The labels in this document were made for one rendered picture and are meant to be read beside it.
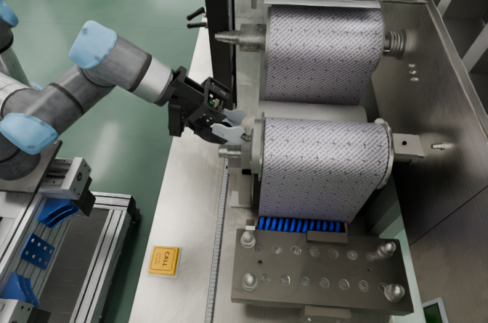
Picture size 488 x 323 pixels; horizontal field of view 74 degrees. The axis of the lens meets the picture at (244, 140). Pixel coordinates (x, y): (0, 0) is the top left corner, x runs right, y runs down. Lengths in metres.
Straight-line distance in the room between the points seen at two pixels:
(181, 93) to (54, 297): 1.41
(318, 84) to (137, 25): 2.65
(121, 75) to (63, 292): 1.39
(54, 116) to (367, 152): 0.56
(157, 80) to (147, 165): 1.66
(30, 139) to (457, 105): 0.69
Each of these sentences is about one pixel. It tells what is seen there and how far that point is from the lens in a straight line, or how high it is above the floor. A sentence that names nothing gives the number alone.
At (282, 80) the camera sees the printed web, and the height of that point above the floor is 1.27.
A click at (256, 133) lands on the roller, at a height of 1.31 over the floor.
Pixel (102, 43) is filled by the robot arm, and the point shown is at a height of 1.50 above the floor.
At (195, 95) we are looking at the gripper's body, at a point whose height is 1.39.
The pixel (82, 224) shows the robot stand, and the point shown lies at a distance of 1.91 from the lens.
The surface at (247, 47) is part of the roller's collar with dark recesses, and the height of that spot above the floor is 1.33.
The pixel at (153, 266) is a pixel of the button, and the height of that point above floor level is 0.92.
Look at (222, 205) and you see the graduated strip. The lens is 1.01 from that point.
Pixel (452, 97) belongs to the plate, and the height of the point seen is 1.41.
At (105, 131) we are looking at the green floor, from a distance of 2.48.
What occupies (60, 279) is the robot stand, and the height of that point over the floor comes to 0.21.
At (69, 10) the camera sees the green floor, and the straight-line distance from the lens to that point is 3.75.
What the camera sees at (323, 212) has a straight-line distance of 0.83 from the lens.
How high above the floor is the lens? 1.82
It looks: 55 degrees down
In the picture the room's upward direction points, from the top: straight up
